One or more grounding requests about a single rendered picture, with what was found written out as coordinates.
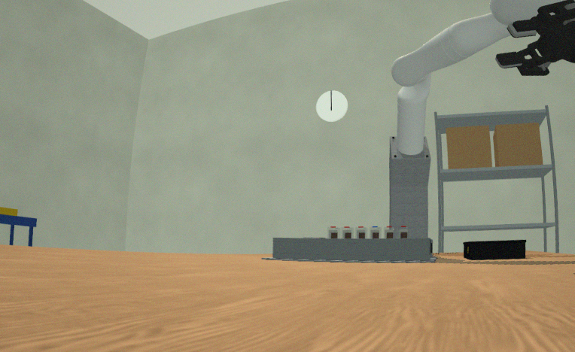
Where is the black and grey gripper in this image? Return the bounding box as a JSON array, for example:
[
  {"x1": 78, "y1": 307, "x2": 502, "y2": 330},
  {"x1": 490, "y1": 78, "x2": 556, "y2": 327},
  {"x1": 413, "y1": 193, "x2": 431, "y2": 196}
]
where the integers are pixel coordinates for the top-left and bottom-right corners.
[{"x1": 495, "y1": 0, "x2": 575, "y2": 76}]

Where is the black parts tray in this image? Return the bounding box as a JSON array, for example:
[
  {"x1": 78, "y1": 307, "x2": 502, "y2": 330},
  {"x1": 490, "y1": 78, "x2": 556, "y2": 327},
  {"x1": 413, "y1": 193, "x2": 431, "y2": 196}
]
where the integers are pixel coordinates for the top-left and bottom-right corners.
[{"x1": 463, "y1": 240, "x2": 526, "y2": 260}]

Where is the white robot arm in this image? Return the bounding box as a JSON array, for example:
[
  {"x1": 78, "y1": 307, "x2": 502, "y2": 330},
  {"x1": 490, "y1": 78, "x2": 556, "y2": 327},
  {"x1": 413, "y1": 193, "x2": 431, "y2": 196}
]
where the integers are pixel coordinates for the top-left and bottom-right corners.
[{"x1": 391, "y1": 0, "x2": 566, "y2": 155}]

